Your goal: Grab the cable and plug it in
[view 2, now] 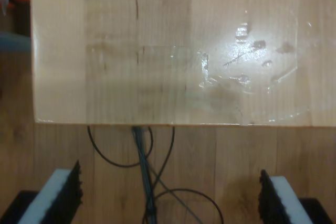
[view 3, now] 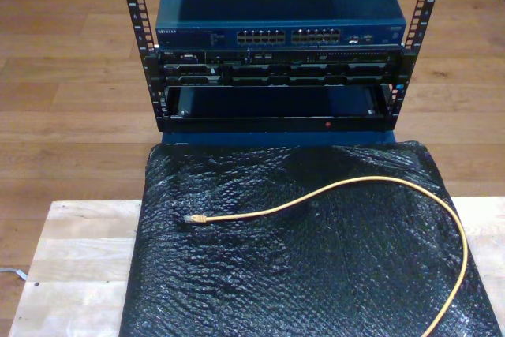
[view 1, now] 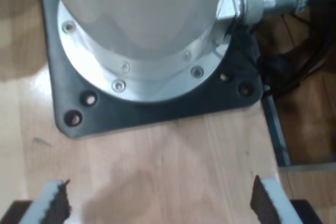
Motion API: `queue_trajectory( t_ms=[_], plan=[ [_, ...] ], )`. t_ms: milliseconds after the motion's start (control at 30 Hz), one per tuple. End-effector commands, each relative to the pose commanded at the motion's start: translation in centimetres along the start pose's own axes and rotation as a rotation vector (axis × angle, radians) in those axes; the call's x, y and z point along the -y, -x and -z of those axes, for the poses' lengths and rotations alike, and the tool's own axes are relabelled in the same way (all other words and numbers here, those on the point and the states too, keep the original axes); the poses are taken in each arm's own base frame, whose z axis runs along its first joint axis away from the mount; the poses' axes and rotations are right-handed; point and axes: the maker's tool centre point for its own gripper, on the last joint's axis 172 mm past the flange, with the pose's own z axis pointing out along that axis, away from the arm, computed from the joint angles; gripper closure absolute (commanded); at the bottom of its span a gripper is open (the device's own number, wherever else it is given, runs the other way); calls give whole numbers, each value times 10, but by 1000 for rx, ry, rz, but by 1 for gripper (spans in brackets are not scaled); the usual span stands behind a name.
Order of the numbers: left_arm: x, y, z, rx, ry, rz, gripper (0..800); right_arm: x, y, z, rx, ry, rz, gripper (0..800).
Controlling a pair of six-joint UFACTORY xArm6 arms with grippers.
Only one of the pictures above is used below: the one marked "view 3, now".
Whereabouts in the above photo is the yellow network cable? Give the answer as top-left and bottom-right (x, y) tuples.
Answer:
(183, 176), (469, 337)

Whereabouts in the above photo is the blue base board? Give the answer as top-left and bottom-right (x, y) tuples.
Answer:
(161, 131), (398, 148)

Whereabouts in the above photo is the black Dell rack server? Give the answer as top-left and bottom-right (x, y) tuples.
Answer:
(157, 47), (403, 88)

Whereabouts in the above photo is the black perforated equipment rack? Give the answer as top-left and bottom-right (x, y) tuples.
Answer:
(116, 0), (449, 135)

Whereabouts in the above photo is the black bubble wrap mat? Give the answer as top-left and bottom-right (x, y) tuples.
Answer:
(118, 140), (504, 337)

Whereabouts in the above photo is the grey flat strip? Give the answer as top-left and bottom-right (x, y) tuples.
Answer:
(0, 267), (29, 281)

